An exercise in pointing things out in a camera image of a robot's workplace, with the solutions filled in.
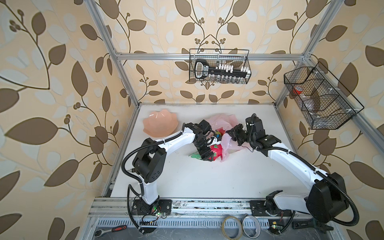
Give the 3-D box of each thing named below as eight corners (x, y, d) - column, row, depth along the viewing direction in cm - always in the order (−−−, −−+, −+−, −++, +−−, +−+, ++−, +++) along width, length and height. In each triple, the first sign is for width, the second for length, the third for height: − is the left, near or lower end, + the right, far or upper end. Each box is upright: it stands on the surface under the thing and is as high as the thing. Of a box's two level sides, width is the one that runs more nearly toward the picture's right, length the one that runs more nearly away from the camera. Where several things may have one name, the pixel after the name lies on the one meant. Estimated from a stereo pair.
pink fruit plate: (141, 137, 104) (139, 133, 100) (148, 113, 119) (146, 109, 115) (176, 137, 104) (175, 133, 100) (179, 113, 119) (178, 109, 115)
